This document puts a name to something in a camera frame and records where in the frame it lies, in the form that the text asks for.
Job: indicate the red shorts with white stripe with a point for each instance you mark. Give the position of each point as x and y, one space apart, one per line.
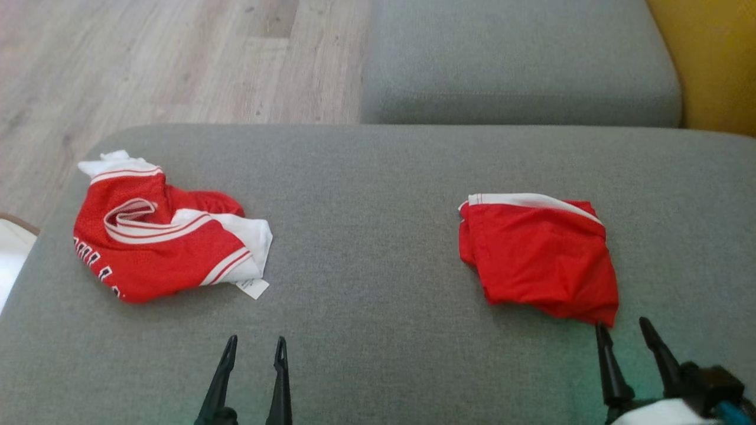
543 260

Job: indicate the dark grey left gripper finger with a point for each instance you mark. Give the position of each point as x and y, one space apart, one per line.
220 381
281 389

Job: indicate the large grey fabric sofa ottoman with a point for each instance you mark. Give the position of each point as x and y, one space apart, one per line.
378 265

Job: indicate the red jersey with white sleeves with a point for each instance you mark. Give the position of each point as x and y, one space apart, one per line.
159 260

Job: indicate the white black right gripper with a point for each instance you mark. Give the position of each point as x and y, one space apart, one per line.
703 389

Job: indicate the yellow sofa backrest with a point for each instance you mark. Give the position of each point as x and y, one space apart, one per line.
714 59

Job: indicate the grey fabric sofa seat cushion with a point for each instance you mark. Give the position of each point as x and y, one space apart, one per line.
520 59

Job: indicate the white brown-rimmed floor mat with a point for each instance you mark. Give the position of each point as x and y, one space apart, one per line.
12 260

